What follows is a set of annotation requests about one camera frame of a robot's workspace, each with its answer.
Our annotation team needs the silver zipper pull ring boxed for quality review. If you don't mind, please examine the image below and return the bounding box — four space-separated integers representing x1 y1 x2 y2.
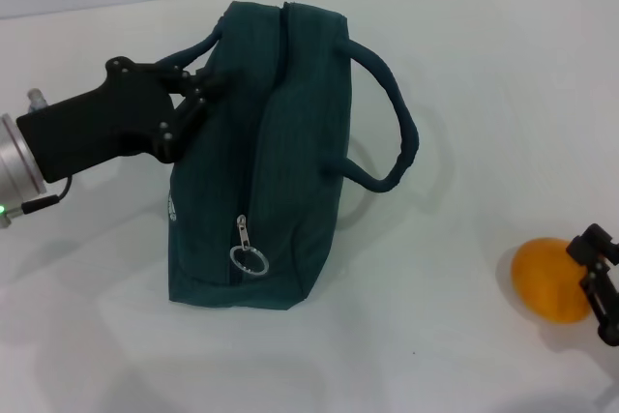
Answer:
229 213 271 275

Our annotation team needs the orange pear-shaped fruit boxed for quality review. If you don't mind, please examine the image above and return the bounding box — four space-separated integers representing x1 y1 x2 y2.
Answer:
511 237 594 325

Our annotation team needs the dark teal fabric lunch bag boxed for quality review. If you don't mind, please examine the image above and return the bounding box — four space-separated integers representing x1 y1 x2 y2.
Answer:
154 0 421 311

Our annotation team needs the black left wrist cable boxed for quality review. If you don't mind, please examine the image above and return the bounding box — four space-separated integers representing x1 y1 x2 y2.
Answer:
21 174 74 216

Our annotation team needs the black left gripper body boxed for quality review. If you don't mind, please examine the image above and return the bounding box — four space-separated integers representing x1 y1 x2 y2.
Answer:
16 55 180 183

